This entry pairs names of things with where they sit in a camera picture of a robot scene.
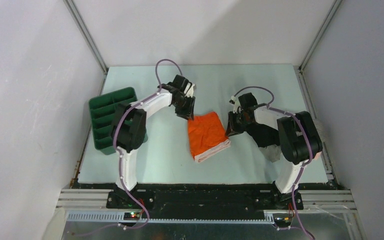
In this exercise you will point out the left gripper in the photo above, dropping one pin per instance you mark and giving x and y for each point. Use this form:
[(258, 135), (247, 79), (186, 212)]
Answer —
[(188, 112)]

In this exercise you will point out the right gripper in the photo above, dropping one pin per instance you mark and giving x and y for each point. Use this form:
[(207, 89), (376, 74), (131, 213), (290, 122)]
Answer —
[(232, 128)]

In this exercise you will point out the orange underwear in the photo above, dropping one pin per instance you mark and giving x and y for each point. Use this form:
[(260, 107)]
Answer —
[(206, 136)]

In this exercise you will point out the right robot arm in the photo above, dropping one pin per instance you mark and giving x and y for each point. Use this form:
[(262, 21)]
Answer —
[(293, 135)]

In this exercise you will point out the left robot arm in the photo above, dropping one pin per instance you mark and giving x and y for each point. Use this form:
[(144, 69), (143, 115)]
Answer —
[(162, 98)]

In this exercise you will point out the black underwear beige waistband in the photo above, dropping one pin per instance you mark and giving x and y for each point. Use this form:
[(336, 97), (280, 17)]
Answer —
[(263, 135)]

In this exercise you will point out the grey underwear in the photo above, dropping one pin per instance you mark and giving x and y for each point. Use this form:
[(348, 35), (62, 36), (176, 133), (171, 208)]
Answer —
[(271, 153)]

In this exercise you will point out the green divided tray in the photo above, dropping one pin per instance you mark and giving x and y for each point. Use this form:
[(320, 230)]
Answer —
[(106, 111)]

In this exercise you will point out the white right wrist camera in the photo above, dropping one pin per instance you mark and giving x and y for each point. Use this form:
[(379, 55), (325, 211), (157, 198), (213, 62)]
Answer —
[(236, 104)]

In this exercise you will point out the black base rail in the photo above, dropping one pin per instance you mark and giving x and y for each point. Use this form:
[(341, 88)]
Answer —
[(204, 201)]

